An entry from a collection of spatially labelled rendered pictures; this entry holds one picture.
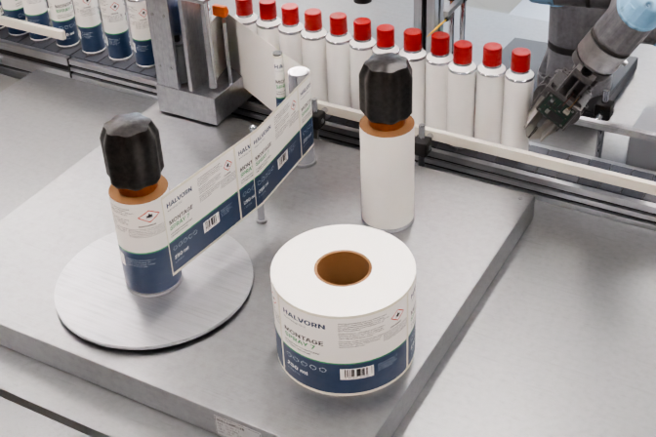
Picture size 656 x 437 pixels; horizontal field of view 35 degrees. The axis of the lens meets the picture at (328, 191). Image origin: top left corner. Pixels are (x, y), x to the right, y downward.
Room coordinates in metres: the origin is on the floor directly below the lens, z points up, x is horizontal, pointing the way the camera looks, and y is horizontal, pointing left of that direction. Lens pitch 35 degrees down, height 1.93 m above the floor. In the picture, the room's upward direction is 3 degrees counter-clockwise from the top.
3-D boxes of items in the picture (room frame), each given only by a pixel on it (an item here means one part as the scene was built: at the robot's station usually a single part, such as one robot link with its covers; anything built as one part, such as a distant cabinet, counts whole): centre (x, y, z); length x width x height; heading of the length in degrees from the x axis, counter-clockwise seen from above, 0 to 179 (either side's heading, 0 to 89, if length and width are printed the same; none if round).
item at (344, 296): (1.12, -0.02, 0.95); 0.20 x 0.20 x 0.14
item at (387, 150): (1.43, -0.10, 1.03); 0.09 x 0.09 x 0.30
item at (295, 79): (1.61, 0.04, 0.97); 0.05 x 0.05 x 0.19
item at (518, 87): (1.62, -0.35, 0.98); 0.05 x 0.05 x 0.20
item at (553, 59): (1.89, -0.52, 0.91); 0.15 x 0.15 x 0.10
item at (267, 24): (1.88, 0.10, 0.98); 0.05 x 0.05 x 0.20
